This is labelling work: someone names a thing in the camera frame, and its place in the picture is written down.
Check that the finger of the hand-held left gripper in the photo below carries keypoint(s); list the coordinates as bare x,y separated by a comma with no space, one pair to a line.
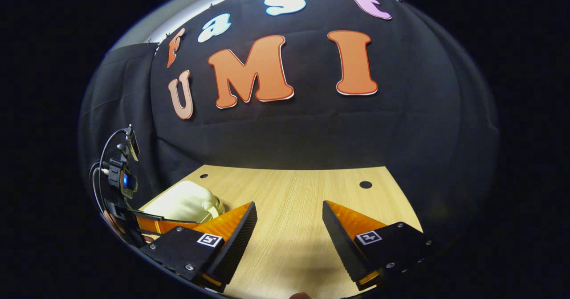
156,225

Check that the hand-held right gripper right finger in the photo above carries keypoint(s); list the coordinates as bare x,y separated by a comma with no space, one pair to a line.
343,245

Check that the row of small cloth clips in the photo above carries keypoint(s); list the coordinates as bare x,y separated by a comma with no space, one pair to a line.
210,6

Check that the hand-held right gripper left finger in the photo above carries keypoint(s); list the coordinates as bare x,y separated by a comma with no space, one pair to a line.
238,245

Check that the cream yellow suitcase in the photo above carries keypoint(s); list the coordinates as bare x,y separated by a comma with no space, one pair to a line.
182,201

